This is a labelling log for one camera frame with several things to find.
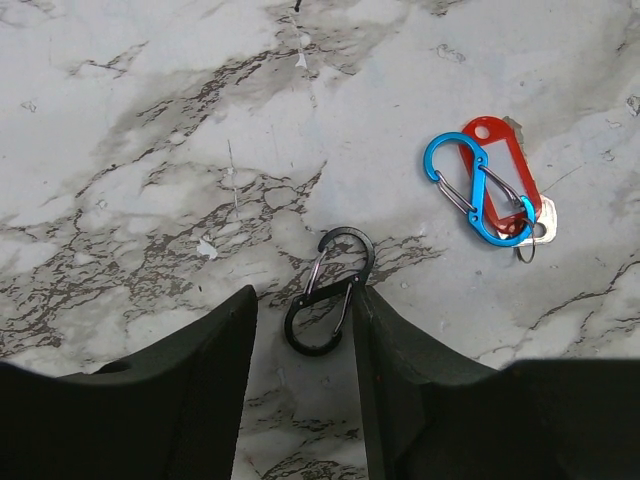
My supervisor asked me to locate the red tagged key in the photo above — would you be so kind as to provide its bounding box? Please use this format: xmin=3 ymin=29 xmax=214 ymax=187
xmin=462 ymin=116 xmax=558 ymax=264

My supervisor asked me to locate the blue S carabiner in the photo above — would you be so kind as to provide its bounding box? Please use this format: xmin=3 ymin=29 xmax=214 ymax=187
xmin=423 ymin=132 xmax=536 ymax=248

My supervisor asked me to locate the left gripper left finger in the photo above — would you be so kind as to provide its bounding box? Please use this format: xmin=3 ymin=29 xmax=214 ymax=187
xmin=1 ymin=286 xmax=257 ymax=479

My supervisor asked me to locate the black S carabiner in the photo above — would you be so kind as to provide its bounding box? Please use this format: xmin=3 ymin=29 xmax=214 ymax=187
xmin=283 ymin=226 xmax=376 ymax=357

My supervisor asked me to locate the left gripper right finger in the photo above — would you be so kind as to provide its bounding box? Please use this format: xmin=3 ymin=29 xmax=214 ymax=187
xmin=352 ymin=287 xmax=639 ymax=479

